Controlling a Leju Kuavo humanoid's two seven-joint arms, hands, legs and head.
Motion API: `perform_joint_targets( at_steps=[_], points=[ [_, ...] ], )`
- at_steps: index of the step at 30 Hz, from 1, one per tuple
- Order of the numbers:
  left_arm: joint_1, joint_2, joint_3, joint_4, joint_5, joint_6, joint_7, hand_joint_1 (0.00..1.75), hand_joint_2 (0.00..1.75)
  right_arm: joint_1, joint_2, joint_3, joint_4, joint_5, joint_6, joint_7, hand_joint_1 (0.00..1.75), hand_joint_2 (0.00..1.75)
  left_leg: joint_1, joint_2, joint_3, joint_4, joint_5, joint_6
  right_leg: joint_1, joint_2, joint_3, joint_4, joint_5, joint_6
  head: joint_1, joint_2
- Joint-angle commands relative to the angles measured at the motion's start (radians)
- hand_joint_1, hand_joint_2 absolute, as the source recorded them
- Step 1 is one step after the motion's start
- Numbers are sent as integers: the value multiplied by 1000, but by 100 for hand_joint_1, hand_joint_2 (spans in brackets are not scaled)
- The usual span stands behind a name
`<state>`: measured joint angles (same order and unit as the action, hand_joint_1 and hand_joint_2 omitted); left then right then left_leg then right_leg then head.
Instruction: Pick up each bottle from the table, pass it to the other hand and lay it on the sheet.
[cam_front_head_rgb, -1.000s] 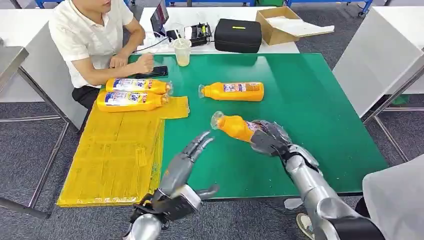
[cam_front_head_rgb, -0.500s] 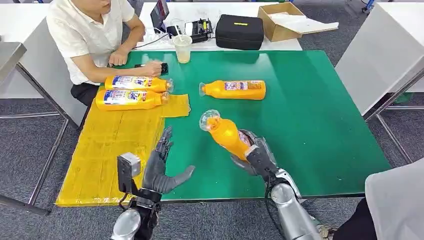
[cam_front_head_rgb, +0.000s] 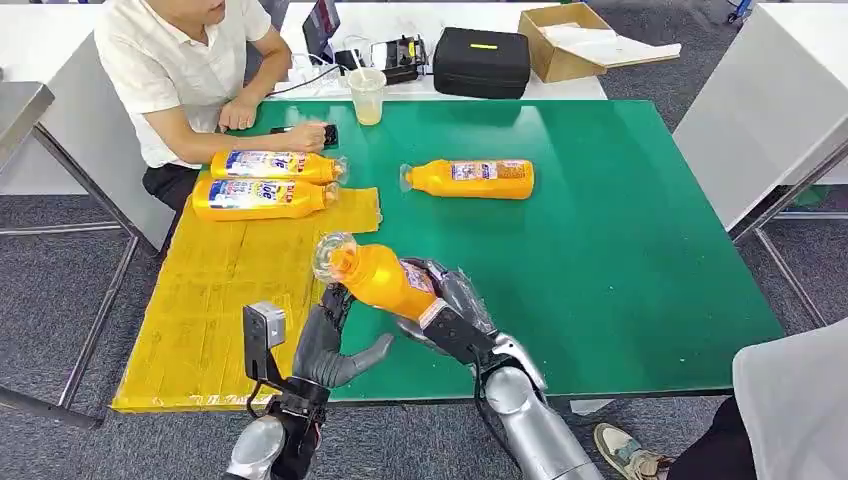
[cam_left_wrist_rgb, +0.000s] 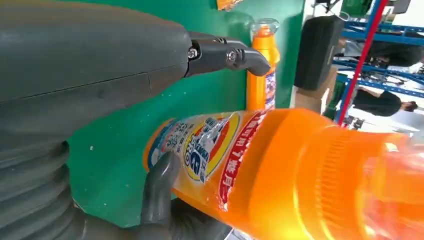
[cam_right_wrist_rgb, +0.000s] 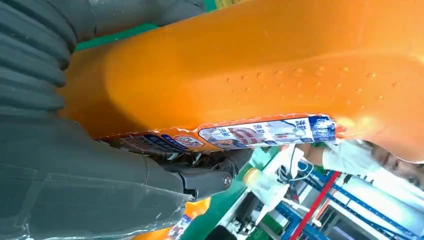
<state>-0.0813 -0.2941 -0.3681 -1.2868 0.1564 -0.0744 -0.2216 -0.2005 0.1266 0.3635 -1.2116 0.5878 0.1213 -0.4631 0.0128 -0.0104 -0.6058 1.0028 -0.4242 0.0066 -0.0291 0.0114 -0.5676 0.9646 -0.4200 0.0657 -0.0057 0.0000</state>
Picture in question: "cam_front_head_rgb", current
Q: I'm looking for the clear plastic drink cup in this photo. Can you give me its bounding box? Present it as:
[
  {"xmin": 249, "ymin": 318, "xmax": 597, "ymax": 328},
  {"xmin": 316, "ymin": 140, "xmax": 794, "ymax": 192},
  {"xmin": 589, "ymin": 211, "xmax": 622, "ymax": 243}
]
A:
[{"xmin": 346, "ymin": 66, "xmax": 388, "ymax": 127}]

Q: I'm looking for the dark tablet on stand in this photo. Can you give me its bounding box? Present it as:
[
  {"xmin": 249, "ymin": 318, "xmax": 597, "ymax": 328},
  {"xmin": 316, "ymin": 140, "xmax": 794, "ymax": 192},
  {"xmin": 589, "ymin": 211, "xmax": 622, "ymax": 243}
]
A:
[{"xmin": 301, "ymin": 0, "xmax": 342, "ymax": 66}]

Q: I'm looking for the person's right hand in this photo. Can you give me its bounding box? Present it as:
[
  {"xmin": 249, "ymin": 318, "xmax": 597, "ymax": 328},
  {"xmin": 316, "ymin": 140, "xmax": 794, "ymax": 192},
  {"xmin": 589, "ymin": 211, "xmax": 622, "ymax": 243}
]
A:
[{"xmin": 286, "ymin": 121, "xmax": 331, "ymax": 156}]

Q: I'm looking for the brown cardboard box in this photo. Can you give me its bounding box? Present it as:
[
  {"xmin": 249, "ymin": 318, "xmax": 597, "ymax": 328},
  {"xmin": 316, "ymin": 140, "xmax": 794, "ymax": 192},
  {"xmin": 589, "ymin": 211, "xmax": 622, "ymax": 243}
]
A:
[{"xmin": 517, "ymin": 1, "xmax": 682, "ymax": 85}]

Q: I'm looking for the green object under table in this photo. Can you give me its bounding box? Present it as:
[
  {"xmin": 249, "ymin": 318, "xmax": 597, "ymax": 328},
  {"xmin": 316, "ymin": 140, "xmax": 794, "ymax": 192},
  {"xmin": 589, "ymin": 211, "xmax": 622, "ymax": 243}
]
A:
[{"xmin": 791, "ymin": 186, "xmax": 833, "ymax": 208}]

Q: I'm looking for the steel frame table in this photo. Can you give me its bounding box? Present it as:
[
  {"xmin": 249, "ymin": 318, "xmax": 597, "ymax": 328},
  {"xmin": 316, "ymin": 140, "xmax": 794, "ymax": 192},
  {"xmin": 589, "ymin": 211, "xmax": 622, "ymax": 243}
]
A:
[{"xmin": 0, "ymin": 80, "xmax": 140, "ymax": 429}]

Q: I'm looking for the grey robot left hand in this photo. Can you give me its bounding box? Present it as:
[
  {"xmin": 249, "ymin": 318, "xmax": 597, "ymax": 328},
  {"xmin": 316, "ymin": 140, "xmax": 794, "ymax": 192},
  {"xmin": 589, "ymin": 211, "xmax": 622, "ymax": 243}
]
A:
[{"xmin": 291, "ymin": 284, "xmax": 396, "ymax": 391}]

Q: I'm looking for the green table mat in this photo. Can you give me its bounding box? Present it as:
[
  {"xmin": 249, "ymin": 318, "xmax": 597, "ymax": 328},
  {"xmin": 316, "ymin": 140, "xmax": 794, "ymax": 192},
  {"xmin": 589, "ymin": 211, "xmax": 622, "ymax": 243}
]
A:
[{"xmin": 198, "ymin": 99, "xmax": 786, "ymax": 403}]

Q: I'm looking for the person's leg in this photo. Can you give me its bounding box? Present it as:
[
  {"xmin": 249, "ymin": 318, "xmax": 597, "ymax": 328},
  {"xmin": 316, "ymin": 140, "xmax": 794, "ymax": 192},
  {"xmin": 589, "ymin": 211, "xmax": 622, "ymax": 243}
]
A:
[{"xmin": 665, "ymin": 397, "xmax": 757, "ymax": 480}]

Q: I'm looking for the orange drink bottle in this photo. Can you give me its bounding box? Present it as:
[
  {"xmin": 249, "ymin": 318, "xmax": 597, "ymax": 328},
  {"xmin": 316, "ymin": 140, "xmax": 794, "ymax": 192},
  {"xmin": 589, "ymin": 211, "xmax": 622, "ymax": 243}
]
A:
[
  {"xmin": 399, "ymin": 158, "xmax": 536, "ymax": 201},
  {"xmin": 191, "ymin": 177, "xmax": 340, "ymax": 223},
  {"xmin": 312, "ymin": 231, "xmax": 458, "ymax": 326},
  {"xmin": 210, "ymin": 149, "xmax": 350, "ymax": 186}
]

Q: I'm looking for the white desk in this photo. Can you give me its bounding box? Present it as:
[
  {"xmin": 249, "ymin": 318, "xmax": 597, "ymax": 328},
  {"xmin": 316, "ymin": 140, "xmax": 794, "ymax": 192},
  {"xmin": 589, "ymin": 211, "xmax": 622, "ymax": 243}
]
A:
[{"xmin": 0, "ymin": 6, "xmax": 177, "ymax": 253}]

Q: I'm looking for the white table with metal legs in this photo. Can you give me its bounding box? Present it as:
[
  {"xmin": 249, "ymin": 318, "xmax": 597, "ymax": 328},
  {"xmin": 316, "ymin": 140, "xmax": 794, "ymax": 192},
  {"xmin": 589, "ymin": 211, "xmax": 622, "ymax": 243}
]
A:
[{"xmin": 672, "ymin": 0, "xmax": 848, "ymax": 329}]

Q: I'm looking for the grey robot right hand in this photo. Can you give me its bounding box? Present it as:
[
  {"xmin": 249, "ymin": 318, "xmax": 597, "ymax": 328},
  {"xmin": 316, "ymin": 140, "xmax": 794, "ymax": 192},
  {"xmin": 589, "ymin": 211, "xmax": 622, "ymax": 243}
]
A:
[{"xmin": 394, "ymin": 256, "xmax": 498, "ymax": 350}]

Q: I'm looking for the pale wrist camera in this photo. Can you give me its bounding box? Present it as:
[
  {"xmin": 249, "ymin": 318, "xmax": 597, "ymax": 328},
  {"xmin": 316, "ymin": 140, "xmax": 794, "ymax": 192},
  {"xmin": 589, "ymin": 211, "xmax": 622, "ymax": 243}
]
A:
[
  {"xmin": 242, "ymin": 301, "xmax": 287, "ymax": 386},
  {"xmin": 418, "ymin": 299, "xmax": 497, "ymax": 367}
]

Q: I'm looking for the black cable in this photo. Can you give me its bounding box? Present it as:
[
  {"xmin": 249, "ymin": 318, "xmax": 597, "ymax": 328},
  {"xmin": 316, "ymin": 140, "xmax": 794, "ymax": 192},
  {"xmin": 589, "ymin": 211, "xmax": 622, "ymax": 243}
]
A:
[{"xmin": 284, "ymin": 64, "xmax": 342, "ymax": 97}]

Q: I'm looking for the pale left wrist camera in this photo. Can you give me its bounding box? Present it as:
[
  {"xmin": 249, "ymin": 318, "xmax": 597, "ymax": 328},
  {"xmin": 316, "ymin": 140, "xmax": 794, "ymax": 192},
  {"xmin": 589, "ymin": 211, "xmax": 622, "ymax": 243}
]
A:
[{"xmin": 242, "ymin": 301, "xmax": 287, "ymax": 386}]

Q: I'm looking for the person's shoe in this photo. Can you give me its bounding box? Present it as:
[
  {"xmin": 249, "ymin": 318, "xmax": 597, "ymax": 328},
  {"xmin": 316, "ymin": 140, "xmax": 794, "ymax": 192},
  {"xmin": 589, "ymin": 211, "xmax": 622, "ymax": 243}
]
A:
[{"xmin": 593, "ymin": 423, "xmax": 676, "ymax": 480}]

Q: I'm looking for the black label printer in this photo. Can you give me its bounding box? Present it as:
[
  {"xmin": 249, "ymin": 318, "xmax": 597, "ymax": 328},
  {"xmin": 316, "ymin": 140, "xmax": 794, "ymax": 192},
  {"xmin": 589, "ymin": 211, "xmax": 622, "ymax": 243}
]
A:
[{"xmin": 370, "ymin": 34, "xmax": 429, "ymax": 86}]

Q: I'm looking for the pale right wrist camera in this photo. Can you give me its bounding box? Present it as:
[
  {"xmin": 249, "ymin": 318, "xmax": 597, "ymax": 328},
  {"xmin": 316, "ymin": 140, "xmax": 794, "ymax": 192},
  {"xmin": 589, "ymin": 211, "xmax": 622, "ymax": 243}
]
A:
[{"xmin": 418, "ymin": 299, "xmax": 497, "ymax": 367}]

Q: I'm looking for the black zip case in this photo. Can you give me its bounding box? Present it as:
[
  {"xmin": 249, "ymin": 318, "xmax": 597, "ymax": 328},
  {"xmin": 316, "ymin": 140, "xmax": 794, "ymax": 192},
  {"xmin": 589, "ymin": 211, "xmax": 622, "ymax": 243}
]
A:
[{"xmin": 432, "ymin": 27, "xmax": 533, "ymax": 101}]

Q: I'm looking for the black smartphone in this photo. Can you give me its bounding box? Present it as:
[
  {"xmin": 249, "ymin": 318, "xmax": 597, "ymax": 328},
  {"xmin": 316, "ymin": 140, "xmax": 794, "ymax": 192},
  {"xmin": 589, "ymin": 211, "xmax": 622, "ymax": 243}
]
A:
[{"xmin": 270, "ymin": 123, "xmax": 340, "ymax": 150}]

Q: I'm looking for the person's left hand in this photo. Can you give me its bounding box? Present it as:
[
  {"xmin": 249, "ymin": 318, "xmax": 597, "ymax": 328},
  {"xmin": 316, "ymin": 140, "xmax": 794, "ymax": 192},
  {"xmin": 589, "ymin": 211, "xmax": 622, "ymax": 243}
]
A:
[{"xmin": 219, "ymin": 97, "xmax": 260, "ymax": 132}]

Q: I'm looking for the person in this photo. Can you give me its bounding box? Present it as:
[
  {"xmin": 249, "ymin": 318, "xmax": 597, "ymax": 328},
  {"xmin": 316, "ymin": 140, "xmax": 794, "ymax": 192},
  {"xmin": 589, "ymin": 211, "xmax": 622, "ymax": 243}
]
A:
[{"xmin": 94, "ymin": 0, "xmax": 331, "ymax": 215}]

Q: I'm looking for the yellow sheet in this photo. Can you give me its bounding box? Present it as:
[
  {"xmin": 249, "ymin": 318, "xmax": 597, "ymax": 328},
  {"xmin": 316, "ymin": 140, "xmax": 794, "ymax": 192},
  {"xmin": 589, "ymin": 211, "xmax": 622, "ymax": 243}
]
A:
[{"xmin": 111, "ymin": 168, "xmax": 384, "ymax": 414}]

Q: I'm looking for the white foam sheet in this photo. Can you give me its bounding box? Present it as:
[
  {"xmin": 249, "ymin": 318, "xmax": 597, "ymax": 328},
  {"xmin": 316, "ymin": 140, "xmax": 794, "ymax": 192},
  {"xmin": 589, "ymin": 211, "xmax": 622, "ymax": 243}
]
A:
[{"xmin": 539, "ymin": 23, "xmax": 682, "ymax": 70}]

